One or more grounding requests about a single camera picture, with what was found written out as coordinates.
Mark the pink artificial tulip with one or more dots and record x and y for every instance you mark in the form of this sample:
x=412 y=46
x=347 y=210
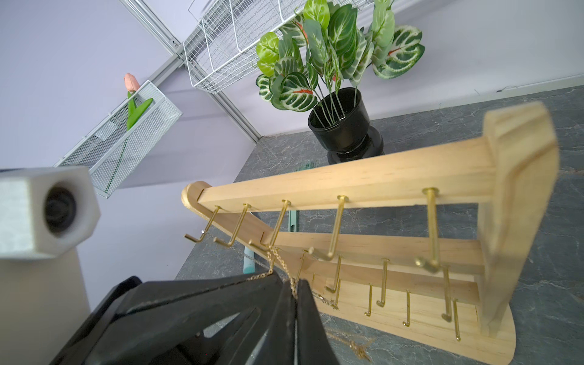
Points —
x=134 y=115

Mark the teal small shovel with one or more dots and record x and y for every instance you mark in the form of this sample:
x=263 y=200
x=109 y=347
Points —
x=249 y=266

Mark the white mesh wall basket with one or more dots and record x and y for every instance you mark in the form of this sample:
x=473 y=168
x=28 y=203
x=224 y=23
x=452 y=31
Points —
x=99 y=150

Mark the white wire wall shelf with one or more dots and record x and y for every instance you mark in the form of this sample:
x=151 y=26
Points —
x=222 y=48

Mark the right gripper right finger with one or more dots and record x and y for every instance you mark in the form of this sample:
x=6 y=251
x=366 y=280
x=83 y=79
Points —
x=296 y=334

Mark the wooden jewelry display stand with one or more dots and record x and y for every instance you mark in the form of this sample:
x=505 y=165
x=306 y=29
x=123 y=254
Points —
x=485 y=199

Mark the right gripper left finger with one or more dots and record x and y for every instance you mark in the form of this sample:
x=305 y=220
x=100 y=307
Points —
x=213 y=321

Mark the potted green plant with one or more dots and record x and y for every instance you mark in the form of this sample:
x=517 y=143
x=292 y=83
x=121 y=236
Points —
x=316 y=63

